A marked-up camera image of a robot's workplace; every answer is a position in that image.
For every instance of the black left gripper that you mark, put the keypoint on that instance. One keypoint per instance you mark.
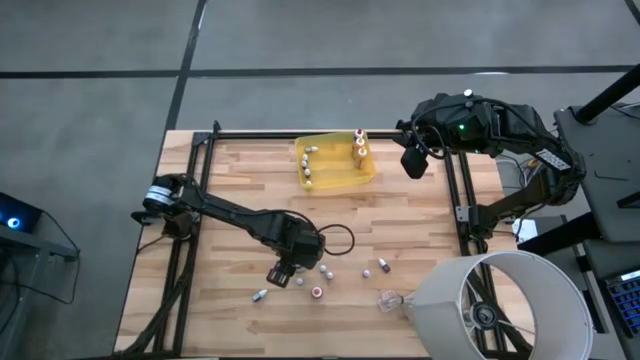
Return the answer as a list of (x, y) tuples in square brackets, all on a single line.
[(300, 245)]

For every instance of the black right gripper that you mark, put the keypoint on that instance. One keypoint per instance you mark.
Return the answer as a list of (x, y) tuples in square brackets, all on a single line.
[(460, 125)]

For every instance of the large green food coloring bottle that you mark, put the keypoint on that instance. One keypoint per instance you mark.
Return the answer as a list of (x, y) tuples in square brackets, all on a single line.
[(300, 270)]

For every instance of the small brown dropper bottle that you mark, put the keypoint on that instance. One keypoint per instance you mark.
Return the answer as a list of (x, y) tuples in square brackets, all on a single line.
[(384, 265)]

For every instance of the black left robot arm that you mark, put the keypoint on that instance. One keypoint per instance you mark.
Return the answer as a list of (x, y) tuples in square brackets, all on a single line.
[(230, 215)]

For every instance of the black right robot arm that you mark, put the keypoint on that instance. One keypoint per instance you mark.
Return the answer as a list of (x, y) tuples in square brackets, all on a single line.
[(525, 135)]

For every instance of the yellow translucent plastic tray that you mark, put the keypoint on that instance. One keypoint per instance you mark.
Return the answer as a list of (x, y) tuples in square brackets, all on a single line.
[(335, 170)]

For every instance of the white paper label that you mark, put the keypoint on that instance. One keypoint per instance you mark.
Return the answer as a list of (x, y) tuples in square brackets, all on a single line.
[(525, 230)]

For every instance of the dark grey desk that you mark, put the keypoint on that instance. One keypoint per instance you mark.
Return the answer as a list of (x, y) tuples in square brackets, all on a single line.
[(595, 165)]

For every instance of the black stand bar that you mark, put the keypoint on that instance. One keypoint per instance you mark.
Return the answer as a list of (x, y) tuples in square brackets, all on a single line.
[(555, 235)]

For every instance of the black pole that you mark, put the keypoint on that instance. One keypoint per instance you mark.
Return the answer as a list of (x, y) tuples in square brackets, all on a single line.
[(610, 92)]

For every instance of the white lamp shade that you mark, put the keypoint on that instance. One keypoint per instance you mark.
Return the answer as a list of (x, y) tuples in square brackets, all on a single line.
[(440, 320)]

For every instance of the keyboard with lit keys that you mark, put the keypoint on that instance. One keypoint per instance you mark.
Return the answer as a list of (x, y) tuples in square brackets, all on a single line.
[(625, 300)]

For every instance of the grey metal stand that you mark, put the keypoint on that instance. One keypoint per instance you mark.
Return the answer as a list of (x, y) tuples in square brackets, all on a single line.
[(40, 247)]

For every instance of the blue-lit computer tower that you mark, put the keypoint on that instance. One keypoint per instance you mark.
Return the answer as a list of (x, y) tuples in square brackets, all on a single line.
[(20, 215)]

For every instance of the black aluminium table frame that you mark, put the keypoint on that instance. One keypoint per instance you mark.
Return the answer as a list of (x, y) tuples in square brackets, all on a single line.
[(260, 134)]

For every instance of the black frame clamp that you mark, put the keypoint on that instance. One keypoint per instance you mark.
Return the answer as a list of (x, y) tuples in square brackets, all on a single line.
[(216, 126)]

